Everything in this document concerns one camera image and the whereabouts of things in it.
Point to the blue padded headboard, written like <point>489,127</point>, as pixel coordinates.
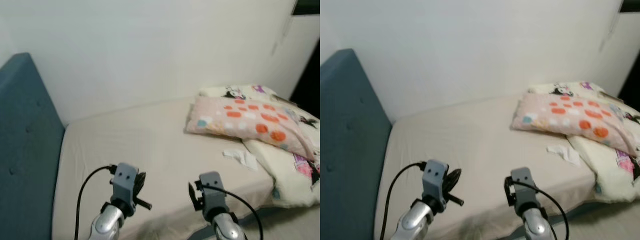
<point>350,140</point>
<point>25,150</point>

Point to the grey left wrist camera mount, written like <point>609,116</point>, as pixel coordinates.
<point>435,177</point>
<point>125,182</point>

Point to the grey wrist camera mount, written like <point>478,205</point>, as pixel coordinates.
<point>524,187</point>
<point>435,177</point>
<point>125,182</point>
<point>212,192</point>

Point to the cream cartoon print blanket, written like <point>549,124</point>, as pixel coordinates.
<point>285,175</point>
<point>610,170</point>

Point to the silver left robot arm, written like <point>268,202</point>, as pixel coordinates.
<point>417,222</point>
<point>107,225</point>

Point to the white tissue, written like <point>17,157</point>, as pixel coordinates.
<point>567,154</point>
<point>245,159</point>

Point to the white blind wand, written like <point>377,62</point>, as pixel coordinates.
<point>610,31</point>
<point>282,34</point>

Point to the black wardrobe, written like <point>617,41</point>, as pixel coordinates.
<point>632,85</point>
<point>310,85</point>

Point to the dark window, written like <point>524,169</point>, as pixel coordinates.
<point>307,6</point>
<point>631,5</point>

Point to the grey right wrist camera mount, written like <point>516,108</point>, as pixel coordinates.
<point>212,192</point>
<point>524,187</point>

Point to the pink pillow with orange patches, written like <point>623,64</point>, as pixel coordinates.
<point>240,117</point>
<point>565,115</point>

